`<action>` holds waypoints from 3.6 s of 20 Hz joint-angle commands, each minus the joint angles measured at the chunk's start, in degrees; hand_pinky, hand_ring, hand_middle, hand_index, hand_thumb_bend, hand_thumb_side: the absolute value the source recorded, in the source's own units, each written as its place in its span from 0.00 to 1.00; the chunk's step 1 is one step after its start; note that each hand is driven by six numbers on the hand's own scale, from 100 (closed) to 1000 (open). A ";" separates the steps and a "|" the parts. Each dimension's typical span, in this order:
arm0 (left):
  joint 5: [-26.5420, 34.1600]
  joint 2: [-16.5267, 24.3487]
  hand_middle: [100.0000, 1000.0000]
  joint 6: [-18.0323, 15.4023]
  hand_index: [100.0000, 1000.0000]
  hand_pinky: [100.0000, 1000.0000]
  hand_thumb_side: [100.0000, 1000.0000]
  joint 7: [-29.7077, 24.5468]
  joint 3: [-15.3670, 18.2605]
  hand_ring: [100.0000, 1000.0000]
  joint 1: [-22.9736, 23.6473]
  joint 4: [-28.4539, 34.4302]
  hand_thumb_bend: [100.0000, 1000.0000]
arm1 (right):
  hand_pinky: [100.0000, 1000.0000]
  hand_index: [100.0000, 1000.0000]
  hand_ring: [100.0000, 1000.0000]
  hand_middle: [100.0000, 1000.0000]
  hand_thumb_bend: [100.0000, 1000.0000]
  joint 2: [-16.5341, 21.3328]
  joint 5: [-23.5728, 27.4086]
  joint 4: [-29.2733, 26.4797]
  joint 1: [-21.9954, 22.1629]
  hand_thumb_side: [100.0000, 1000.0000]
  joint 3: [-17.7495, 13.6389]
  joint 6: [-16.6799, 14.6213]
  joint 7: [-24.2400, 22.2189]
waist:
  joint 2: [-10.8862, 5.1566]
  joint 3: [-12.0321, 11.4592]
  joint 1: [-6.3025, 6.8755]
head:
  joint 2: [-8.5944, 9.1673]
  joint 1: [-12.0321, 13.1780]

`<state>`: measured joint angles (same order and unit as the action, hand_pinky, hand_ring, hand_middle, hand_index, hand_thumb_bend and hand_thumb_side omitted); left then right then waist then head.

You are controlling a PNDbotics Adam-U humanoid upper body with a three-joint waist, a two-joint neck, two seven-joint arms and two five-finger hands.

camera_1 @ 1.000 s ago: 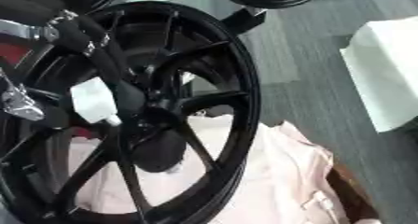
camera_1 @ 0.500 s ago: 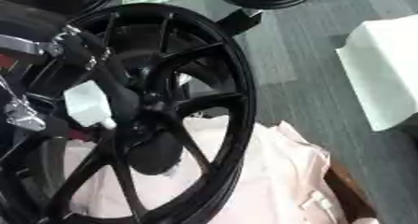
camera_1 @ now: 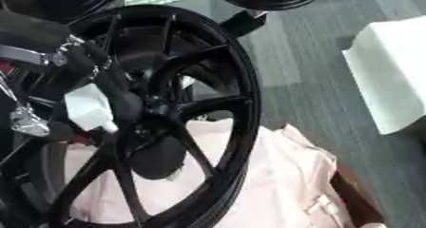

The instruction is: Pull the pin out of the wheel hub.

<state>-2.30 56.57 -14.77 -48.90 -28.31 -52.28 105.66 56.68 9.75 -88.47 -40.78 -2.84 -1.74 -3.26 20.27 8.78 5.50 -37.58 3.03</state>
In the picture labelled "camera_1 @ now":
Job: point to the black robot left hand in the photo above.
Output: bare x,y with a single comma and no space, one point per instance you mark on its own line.
125,102

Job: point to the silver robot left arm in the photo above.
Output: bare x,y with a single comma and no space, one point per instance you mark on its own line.
25,121

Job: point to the black spoked wheel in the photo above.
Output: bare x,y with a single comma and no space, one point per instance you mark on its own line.
235,89

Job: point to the black wheel stand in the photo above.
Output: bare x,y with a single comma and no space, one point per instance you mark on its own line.
244,22

